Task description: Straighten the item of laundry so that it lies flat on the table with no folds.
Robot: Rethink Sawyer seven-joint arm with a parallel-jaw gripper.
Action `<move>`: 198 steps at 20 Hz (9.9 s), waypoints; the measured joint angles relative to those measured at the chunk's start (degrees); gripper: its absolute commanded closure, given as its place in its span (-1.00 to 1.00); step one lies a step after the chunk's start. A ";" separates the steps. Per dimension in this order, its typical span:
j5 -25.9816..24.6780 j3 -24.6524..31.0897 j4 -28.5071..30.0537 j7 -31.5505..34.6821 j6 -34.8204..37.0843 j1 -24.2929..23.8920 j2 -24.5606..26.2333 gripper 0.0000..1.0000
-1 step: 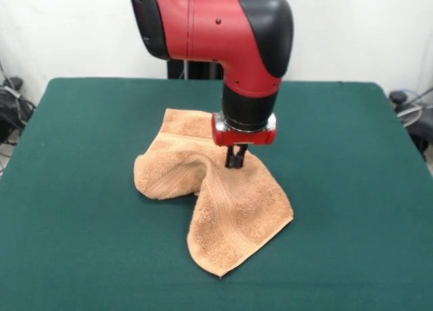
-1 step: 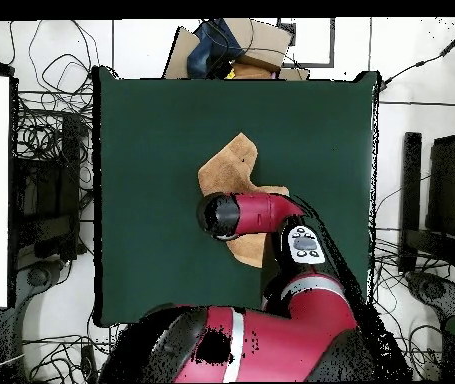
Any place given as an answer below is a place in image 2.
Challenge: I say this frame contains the black equipment stand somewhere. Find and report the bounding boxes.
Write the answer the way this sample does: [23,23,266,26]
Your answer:
[10,111,88,261]

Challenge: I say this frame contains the blue jeans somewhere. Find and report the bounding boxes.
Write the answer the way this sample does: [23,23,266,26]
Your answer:
[186,18,248,80]

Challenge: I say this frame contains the dark-framed white board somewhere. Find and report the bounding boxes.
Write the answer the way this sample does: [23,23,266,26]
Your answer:
[277,17,336,68]

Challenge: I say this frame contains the black cable with adapter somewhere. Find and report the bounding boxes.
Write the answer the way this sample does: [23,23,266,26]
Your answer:
[378,17,455,101]

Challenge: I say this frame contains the black chair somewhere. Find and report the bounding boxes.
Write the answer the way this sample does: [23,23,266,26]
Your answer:
[426,133,455,241]

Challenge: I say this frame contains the black upright post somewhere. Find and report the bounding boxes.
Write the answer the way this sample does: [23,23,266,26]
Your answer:
[398,131,423,275]

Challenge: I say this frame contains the orange-brown cloth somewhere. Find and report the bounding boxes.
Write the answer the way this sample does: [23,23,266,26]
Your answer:
[228,59,282,80]

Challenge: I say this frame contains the black cable tangle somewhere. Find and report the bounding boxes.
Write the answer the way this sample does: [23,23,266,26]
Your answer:
[372,239,446,381]
[8,19,100,189]

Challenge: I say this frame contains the black wheeled stand base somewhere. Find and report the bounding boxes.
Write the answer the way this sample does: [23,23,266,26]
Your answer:
[10,257,76,321]

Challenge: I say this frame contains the orange terry towel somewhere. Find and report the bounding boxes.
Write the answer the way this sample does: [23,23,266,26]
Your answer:
[197,132,291,269]

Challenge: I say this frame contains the dark green table cloth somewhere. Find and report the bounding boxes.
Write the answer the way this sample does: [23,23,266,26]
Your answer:
[91,65,381,327]

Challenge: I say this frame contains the brown cardboard sheet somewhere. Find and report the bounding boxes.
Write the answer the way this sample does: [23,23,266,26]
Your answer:
[162,26,201,80]

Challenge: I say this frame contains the brown cardboard box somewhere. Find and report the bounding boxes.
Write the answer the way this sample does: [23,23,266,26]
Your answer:
[221,17,294,69]

